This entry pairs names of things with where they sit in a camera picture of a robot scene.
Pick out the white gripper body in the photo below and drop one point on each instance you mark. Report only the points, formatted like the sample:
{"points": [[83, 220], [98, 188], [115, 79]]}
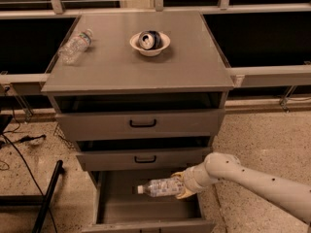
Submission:
{"points": [[190, 181]]}

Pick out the blue labelled plastic bottle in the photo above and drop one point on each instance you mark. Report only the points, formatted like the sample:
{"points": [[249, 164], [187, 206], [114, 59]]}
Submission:
{"points": [[162, 187]]}

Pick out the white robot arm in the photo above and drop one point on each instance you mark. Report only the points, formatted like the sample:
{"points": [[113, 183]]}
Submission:
{"points": [[291, 197]]}

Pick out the grey middle drawer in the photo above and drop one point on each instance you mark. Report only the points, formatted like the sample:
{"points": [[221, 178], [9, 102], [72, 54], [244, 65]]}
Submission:
{"points": [[139, 154]]}

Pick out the grey drawer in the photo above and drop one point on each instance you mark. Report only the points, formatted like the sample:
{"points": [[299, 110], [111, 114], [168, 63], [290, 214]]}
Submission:
{"points": [[139, 154], [133, 116], [119, 208]]}

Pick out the grey bottom drawer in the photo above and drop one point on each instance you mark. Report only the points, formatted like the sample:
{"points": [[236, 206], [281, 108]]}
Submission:
{"points": [[119, 208]]}

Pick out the grey drawer cabinet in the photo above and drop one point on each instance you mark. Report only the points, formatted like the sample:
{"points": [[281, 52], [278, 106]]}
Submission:
{"points": [[112, 66]]}

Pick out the grey top drawer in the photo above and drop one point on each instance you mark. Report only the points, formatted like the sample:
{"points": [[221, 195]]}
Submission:
{"points": [[133, 116]]}

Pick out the clear crumpled plastic bottle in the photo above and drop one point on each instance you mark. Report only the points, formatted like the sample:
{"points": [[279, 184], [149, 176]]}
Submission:
{"points": [[70, 52]]}

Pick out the crushed dark soda can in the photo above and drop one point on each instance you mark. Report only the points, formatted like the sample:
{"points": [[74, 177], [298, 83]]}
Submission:
{"points": [[149, 40]]}

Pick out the black stand leg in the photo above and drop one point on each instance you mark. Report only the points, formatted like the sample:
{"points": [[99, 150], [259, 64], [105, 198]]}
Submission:
{"points": [[43, 201]]}

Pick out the cream ceramic bowl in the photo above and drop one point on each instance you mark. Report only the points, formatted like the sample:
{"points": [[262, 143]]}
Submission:
{"points": [[165, 42]]}

